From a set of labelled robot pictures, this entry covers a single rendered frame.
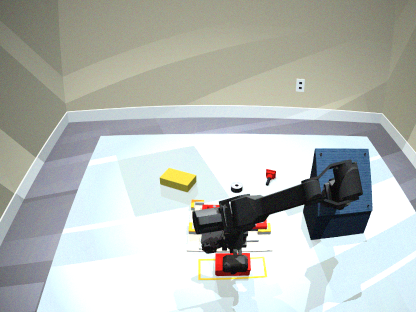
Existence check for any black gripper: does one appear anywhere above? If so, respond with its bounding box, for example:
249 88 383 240
222 231 249 274

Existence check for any yellow rectangular block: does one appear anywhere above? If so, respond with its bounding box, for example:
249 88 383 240
159 168 197 192

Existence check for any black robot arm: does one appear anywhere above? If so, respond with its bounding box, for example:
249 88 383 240
192 159 363 254

